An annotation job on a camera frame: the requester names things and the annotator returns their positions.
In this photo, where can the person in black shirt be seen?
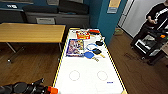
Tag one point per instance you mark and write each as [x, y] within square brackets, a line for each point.
[156, 15]

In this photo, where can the dark grey sofa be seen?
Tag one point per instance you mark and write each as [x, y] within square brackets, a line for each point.
[10, 15]
[66, 20]

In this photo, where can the white wall outlet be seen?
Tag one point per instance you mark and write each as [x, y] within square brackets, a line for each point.
[11, 6]

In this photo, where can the red orange game box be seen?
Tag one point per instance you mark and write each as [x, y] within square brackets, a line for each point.
[82, 34]

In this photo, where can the black sofa cushion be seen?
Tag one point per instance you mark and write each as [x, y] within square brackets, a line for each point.
[73, 6]

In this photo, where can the cardboard box on floor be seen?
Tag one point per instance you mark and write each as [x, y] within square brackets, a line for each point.
[118, 32]

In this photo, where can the yellow poster on pillar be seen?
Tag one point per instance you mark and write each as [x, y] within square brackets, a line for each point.
[114, 4]

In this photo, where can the purple colourful board game box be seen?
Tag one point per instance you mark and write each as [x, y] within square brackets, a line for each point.
[75, 47]

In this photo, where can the black round paddle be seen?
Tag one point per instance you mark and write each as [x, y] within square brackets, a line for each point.
[99, 43]

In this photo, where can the black wheeled cart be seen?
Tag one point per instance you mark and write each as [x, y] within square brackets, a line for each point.
[146, 45]

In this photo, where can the white air hockey table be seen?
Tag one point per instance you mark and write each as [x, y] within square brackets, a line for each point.
[88, 70]

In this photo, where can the flat red object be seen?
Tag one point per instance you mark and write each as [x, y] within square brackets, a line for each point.
[94, 31]

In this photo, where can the large wooden table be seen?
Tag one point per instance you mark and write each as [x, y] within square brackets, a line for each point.
[30, 31]

